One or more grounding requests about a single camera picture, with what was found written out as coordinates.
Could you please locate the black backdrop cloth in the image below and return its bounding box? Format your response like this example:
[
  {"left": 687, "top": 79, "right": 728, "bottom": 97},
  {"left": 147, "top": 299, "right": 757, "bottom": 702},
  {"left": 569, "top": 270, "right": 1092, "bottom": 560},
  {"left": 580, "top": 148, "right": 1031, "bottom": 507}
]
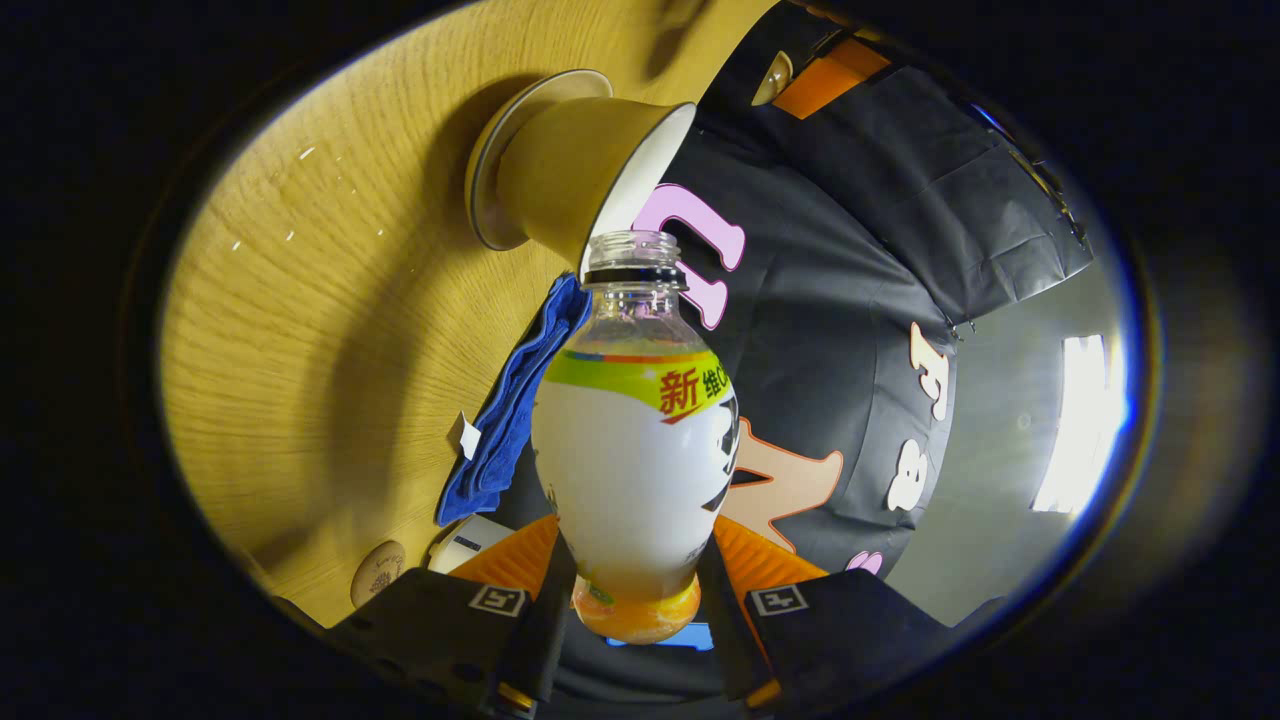
[{"left": 500, "top": 0, "right": 1096, "bottom": 701}]

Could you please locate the blue towel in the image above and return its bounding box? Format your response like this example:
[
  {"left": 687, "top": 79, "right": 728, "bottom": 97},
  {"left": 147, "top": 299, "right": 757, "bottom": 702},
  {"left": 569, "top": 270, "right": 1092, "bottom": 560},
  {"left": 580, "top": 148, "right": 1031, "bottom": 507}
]
[{"left": 436, "top": 272, "right": 593, "bottom": 528}]

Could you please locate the yellow teacup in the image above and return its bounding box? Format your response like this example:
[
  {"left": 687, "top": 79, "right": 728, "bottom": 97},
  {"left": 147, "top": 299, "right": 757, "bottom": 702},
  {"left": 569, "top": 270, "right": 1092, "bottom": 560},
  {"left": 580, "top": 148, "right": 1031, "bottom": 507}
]
[{"left": 495, "top": 97, "right": 698, "bottom": 281}]

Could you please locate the round wooden coaster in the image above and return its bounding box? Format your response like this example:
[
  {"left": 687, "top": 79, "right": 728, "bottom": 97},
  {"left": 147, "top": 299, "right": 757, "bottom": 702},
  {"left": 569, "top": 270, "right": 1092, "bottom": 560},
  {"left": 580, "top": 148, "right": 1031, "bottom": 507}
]
[{"left": 351, "top": 540, "right": 407, "bottom": 609}]

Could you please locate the yellow teacup saucer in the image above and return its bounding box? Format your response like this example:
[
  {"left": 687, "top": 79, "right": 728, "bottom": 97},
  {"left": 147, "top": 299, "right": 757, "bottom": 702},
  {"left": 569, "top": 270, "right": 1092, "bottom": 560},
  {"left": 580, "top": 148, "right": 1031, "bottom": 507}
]
[{"left": 465, "top": 68, "right": 614, "bottom": 251}]

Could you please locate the white toaster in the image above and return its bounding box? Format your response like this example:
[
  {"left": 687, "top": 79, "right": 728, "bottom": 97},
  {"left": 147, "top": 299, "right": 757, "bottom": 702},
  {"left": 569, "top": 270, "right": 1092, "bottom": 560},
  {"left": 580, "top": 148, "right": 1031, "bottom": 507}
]
[{"left": 428, "top": 514, "right": 516, "bottom": 574}]

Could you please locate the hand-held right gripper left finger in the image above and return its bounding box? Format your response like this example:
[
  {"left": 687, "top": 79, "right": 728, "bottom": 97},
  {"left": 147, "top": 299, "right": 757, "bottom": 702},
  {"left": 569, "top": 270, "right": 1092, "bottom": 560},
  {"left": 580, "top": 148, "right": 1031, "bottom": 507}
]
[{"left": 330, "top": 515, "right": 579, "bottom": 716}]

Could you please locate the clear plastic water bottle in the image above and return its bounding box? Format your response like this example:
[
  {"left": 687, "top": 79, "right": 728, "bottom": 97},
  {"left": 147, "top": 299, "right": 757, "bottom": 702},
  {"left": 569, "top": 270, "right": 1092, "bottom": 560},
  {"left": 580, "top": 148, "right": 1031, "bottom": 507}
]
[{"left": 530, "top": 230, "right": 741, "bottom": 646}]

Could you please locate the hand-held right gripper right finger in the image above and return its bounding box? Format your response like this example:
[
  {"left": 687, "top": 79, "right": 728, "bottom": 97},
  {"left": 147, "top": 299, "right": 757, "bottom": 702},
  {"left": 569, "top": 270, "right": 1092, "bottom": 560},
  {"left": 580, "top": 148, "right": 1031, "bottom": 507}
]
[{"left": 695, "top": 515, "right": 951, "bottom": 711}]

